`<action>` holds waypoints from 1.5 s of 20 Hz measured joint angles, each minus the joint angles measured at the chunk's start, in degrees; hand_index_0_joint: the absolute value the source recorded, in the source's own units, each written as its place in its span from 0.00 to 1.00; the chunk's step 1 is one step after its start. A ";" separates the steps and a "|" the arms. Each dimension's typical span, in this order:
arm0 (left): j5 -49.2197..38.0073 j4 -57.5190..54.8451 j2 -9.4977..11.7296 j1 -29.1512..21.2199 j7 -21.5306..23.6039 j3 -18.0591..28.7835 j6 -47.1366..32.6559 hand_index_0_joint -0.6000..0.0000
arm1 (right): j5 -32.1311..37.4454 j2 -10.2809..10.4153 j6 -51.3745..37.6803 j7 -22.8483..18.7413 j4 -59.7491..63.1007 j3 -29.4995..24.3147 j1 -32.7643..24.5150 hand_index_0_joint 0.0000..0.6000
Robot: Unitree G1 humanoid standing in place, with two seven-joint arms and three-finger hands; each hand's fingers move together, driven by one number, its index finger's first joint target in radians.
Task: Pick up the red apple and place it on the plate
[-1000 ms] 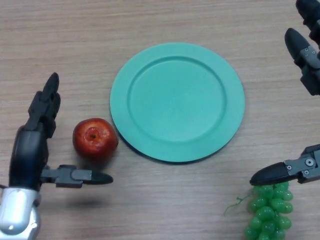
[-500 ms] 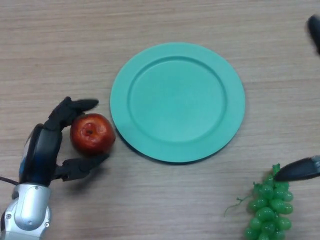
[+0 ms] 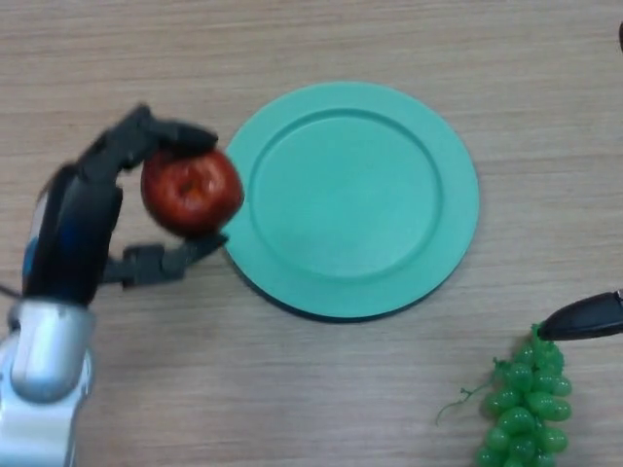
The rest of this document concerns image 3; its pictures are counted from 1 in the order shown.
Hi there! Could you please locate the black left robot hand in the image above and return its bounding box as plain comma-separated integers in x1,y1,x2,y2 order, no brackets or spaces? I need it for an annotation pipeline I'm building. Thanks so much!
21,102,230,308

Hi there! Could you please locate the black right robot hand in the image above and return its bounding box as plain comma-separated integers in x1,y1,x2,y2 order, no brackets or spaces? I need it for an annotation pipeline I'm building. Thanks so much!
537,21,623,341

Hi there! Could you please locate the red apple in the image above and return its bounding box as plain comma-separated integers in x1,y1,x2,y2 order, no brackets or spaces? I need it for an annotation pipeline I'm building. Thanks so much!
139,148,244,238

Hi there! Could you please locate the green round plate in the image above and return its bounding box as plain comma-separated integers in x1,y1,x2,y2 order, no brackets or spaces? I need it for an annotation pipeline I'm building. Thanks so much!
222,82,481,323

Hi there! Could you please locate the green grape bunch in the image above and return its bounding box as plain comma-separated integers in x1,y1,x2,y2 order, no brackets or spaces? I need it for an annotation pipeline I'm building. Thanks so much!
435,321,573,467

